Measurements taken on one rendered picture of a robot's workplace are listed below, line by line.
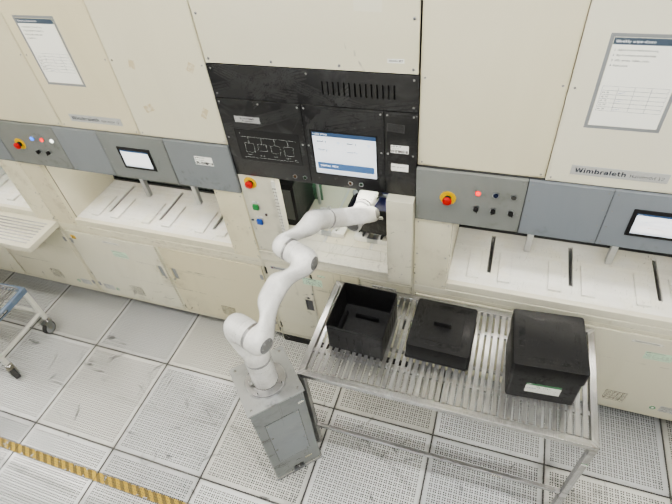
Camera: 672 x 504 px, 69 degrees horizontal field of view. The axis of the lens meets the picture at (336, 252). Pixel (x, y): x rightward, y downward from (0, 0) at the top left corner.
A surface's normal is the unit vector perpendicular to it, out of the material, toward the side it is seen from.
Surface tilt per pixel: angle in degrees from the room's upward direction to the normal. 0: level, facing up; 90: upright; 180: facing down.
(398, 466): 0
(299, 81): 90
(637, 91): 90
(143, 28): 90
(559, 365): 0
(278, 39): 92
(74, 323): 0
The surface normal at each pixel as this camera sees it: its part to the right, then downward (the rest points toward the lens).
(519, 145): -0.31, 0.70
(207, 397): -0.09, -0.70
